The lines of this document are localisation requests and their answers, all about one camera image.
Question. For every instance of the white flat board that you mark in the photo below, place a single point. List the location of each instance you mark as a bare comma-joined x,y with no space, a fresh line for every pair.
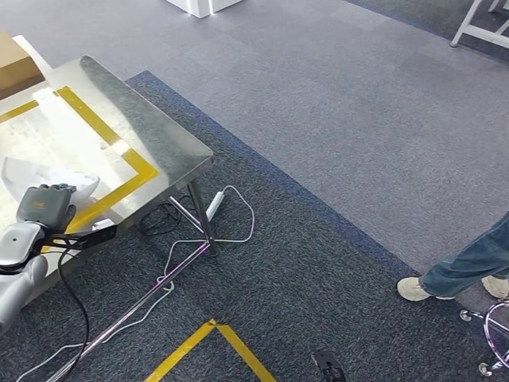
35,53

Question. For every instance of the black camera bracket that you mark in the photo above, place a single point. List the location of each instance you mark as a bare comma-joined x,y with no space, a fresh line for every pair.
87,237

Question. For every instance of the white display plinth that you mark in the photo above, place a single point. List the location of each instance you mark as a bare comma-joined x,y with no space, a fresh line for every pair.
198,5

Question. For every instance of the white power strip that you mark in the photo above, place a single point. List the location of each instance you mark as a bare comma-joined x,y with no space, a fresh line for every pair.
215,205

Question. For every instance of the yellow floor tape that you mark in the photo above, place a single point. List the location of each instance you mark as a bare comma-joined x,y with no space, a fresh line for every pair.
234,340

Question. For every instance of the brown cardboard box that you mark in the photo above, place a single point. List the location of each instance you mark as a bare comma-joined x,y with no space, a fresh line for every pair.
16,68

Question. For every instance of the person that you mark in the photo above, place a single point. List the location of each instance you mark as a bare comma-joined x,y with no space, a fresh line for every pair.
457,269

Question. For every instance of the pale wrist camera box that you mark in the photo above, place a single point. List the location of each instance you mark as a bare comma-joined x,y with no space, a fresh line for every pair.
103,224

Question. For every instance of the steel workbench table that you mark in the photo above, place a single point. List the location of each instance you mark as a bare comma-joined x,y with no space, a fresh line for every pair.
159,142

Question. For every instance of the black right robot foot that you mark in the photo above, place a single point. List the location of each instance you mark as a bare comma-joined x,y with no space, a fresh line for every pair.
328,366

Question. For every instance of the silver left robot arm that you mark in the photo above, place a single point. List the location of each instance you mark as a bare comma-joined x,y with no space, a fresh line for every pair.
16,248

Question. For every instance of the yellow table tape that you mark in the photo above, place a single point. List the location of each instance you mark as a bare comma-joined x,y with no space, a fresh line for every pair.
135,168

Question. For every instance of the black round stool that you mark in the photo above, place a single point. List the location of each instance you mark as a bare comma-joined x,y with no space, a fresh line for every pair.
486,335

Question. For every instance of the white metal frame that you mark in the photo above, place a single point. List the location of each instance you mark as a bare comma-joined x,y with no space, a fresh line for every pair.
485,36

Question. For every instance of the white plastic shell part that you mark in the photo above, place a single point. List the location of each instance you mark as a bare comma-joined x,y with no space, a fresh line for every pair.
47,176

